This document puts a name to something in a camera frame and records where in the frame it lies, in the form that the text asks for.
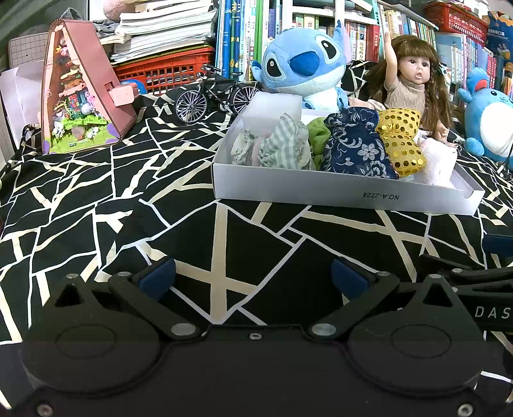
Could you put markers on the white cardboard box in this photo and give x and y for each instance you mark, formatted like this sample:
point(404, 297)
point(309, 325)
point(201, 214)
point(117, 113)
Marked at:
point(300, 186)

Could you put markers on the row of upright books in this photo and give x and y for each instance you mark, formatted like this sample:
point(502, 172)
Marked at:
point(240, 36)

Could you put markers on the black model bicycle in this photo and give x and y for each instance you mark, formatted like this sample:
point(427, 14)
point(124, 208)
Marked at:
point(190, 107)

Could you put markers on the pale floral scrunchie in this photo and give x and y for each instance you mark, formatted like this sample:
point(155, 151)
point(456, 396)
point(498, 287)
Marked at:
point(242, 148)

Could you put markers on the red plastic crate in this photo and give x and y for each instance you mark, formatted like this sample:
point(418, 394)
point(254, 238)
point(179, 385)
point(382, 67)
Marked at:
point(168, 72)

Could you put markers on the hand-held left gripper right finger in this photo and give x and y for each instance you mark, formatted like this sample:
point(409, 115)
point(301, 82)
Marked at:
point(348, 278)

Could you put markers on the black white patterned blanket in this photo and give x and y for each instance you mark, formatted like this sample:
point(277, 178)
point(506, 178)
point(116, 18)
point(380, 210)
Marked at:
point(100, 200)

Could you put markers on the blue alien plush toy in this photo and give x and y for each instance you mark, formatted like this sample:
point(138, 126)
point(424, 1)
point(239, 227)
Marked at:
point(300, 72)

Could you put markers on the stack of flat books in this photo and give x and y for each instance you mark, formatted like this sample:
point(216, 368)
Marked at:
point(168, 28)

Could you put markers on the pink miniature house model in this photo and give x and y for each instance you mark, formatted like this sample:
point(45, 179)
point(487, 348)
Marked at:
point(108, 100)

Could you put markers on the long-haired baby doll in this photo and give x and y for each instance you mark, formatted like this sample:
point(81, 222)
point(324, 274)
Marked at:
point(412, 92)

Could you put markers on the red mesh basket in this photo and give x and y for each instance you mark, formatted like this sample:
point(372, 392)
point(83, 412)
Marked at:
point(457, 20)

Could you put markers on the grey cloth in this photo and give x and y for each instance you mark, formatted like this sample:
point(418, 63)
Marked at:
point(104, 28)

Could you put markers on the white foam block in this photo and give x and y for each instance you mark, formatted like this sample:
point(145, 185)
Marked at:
point(272, 108)

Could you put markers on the pink mushroom plush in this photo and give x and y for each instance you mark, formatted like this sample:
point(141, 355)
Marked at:
point(116, 8)

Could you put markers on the green checked scrunchie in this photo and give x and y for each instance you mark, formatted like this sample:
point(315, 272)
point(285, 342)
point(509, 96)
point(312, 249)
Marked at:
point(284, 148)

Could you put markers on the gold sequin scrunchie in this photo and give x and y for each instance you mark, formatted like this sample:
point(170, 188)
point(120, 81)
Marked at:
point(400, 140)

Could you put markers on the grey grid cutting mat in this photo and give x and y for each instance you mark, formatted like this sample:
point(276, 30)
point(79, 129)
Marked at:
point(24, 52)

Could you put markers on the white paper sheet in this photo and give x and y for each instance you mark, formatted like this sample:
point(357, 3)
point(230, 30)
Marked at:
point(20, 100)

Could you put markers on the round blue plush toy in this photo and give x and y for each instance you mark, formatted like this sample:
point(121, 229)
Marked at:
point(489, 120)

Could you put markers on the blue round container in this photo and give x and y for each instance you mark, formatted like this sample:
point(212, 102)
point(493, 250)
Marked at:
point(140, 86)

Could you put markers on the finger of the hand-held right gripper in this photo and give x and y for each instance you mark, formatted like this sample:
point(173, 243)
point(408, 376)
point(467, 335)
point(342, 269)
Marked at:
point(499, 243)
point(445, 266)

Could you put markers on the blue printed box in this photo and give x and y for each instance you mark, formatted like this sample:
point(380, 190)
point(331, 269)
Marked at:
point(501, 36)

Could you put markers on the white fluffy cloth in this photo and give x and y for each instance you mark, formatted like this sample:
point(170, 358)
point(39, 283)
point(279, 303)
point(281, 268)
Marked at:
point(437, 160)

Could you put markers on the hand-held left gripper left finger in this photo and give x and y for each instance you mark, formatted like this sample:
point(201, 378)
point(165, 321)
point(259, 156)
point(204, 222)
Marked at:
point(158, 276)

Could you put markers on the navy floral scrunchie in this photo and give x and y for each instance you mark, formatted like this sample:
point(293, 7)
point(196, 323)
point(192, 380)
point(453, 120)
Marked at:
point(352, 148)

